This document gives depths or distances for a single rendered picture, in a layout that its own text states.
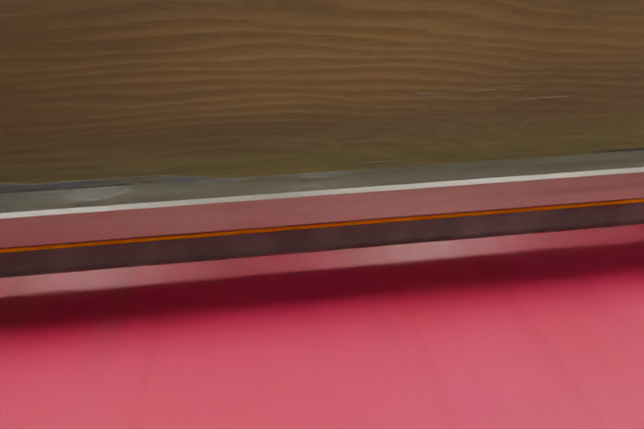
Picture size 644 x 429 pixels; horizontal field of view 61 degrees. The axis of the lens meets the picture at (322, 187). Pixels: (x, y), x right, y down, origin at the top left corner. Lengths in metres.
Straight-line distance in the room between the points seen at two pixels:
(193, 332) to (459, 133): 0.09
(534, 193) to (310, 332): 0.07
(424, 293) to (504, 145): 0.05
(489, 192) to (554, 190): 0.02
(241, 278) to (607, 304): 0.11
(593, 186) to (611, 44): 0.04
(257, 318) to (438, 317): 0.05
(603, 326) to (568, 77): 0.07
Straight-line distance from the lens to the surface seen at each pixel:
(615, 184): 0.18
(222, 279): 0.18
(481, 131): 0.16
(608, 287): 0.19
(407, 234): 0.18
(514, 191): 0.16
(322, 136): 0.15
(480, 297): 0.18
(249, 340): 0.16
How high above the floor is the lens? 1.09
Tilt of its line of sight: 28 degrees down
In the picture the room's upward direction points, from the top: 1 degrees counter-clockwise
